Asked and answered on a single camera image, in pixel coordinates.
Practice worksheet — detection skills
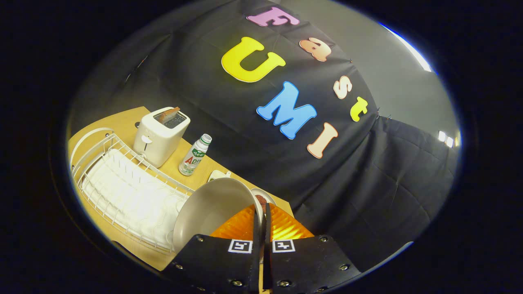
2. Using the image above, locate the brown toast slice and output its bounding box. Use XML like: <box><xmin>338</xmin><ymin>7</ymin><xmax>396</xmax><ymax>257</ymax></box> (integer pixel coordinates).
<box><xmin>158</xmin><ymin>107</ymin><xmax>181</xmax><ymax>125</ymax></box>

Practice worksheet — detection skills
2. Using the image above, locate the beige round plate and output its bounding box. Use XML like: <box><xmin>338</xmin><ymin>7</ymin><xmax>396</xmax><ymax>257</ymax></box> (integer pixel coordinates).
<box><xmin>173</xmin><ymin>177</ymin><xmax>264</xmax><ymax>254</ymax></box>

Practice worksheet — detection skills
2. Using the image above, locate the white toaster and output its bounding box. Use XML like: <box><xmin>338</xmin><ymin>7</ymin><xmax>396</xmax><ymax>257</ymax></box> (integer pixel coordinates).
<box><xmin>133</xmin><ymin>107</ymin><xmax>191</xmax><ymax>168</ymax></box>

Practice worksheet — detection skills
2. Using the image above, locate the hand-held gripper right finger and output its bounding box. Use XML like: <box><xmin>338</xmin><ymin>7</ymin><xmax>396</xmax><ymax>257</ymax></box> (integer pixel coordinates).
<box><xmin>265</xmin><ymin>203</ymin><xmax>362</xmax><ymax>294</ymax></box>

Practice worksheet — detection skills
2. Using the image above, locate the grey bowl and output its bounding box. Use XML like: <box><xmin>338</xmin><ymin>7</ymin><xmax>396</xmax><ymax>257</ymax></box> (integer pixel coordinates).
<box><xmin>250</xmin><ymin>188</ymin><xmax>278</xmax><ymax>217</ymax></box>

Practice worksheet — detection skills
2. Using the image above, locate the white wire dish rack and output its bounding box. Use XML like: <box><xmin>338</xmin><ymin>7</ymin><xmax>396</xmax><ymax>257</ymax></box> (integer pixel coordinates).
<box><xmin>71</xmin><ymin>127</ymin><xmax>195</xmax><ymax>256</ymax></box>

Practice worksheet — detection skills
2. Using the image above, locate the white divided dish with beans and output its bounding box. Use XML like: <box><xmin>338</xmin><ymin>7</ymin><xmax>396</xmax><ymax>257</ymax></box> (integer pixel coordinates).
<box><xmin>208</xmin><ymin>170</ymin><xmax>232</xmax><ymax>183</ymax></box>

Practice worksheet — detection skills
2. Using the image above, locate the white green drink bottle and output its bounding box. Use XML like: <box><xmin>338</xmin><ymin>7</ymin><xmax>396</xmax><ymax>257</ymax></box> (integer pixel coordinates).
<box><xmin>179</xmin><ymin>134</ymin><xmax>212</xmax><ymax>176</ymax></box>

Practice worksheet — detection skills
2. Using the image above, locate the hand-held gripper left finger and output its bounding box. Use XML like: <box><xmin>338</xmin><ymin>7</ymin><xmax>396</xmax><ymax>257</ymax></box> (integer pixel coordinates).
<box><xmin>163</xmin><ymin>203</ymin><xmax>264</xmax><ymax>294</ymax></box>

